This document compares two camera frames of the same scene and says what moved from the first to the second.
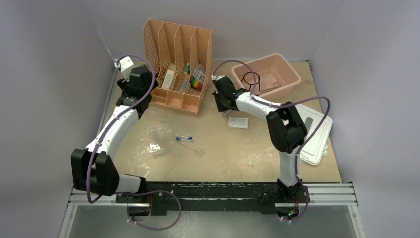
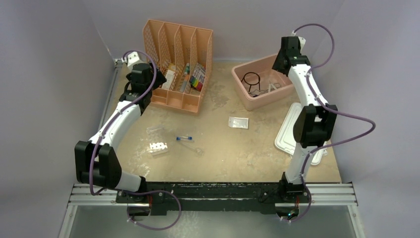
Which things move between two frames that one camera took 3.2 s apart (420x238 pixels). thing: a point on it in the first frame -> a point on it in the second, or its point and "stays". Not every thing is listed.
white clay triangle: [227, 112] -> [270, 85]
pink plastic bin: [275, 78] stays
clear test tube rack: [157, 145] stays
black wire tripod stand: [250, 84] stays
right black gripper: [221, 108] -> [277, 66]
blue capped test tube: [180, 138] stays
